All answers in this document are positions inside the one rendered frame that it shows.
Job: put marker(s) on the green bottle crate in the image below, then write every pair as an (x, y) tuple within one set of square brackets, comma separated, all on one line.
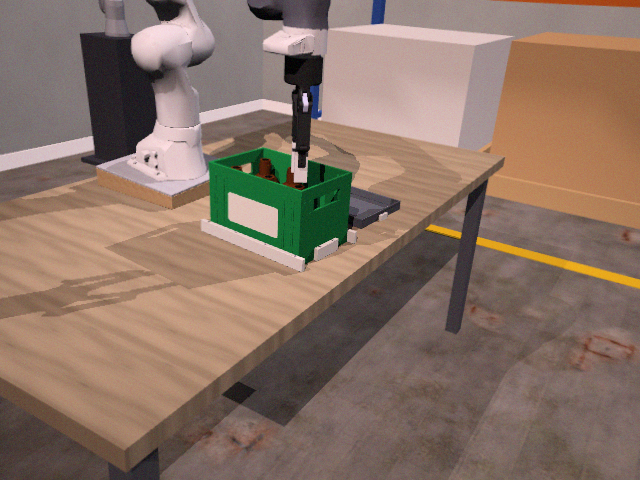
[(296, 221)]

